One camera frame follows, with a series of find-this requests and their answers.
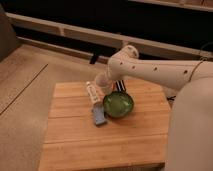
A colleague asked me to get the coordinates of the wooden table board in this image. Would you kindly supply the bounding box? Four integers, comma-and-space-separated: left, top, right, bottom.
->
39, 79, 170, 171

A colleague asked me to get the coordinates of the green ceramic bowl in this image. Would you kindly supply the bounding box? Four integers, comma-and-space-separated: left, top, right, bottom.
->
103, 91, 134, 118

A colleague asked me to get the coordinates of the black striped object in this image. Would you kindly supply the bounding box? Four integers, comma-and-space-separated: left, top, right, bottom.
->
116, 80, 126, 92

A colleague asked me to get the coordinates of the white tube with blue cap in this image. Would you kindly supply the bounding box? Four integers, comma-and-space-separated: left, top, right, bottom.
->
86, 82, 107, 126

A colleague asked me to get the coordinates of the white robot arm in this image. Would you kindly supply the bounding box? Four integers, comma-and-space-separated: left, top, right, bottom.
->
107, 45, 213, 171

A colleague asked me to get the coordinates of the white ceramic cup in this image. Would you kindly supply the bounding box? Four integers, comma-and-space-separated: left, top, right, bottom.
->
95, 72, 113, 95

